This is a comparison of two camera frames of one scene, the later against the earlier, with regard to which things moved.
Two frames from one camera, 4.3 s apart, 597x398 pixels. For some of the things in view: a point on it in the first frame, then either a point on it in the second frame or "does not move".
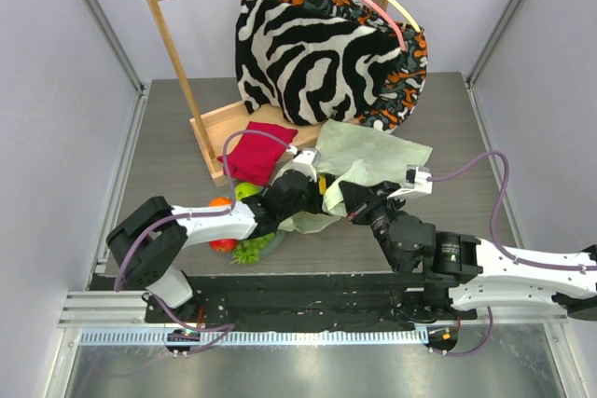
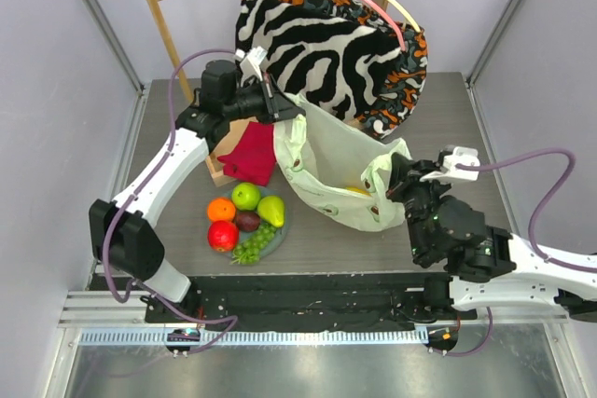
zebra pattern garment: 304,68 does not move
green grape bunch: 247,252 does not move
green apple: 242,190 does not move
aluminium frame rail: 101,18 does not move
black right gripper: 362,205 -> 406,185
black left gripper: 317,207 -> 285,109
